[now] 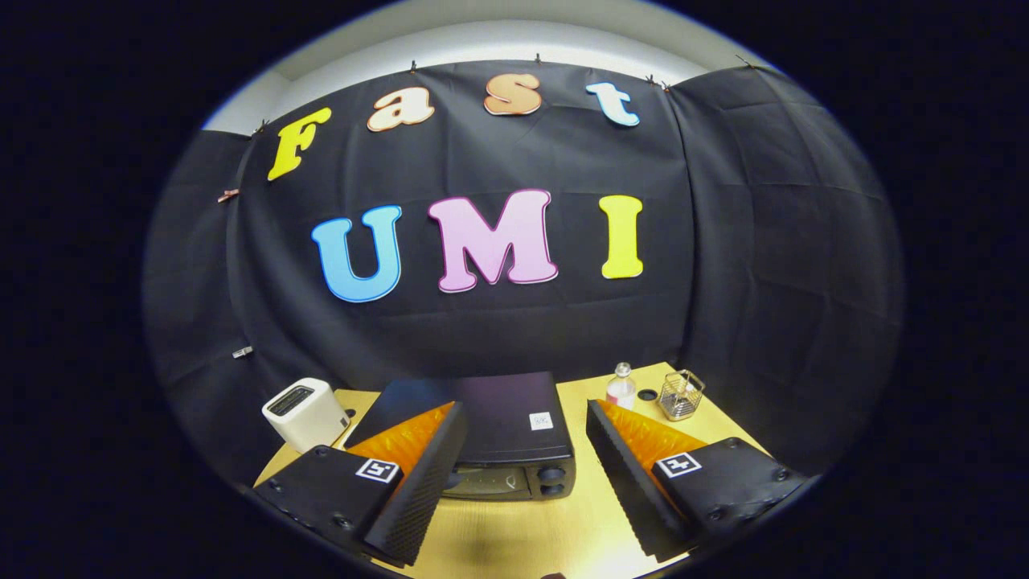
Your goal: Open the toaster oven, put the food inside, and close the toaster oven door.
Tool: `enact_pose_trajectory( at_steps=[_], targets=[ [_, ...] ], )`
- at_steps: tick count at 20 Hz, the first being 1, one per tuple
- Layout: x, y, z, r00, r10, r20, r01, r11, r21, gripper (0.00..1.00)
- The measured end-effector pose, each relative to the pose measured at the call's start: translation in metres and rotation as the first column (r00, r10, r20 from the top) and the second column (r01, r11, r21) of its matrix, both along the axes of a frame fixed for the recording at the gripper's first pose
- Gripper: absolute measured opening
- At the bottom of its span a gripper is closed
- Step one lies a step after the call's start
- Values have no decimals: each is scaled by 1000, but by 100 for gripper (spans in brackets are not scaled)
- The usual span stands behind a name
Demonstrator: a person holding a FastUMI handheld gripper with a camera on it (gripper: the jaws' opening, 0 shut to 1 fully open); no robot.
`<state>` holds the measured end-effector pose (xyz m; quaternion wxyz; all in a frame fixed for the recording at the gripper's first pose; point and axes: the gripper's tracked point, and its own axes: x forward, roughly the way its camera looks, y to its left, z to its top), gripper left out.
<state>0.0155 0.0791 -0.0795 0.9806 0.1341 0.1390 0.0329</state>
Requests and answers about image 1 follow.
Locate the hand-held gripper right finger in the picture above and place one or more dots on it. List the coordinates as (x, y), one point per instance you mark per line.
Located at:
(623, 474)

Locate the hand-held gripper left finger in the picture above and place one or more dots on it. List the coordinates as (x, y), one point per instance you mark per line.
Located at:
(426, 482)

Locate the black toaster oven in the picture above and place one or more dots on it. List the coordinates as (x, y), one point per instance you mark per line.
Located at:
(506, 410)

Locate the white toaster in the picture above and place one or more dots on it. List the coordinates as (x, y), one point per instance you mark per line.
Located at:
(309, 422)

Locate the small clear pink-label bottle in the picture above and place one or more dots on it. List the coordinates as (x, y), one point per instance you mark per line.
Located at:
(621, 392)

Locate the copper cloth clip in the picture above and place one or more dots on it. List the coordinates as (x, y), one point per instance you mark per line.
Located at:
(228, 195)

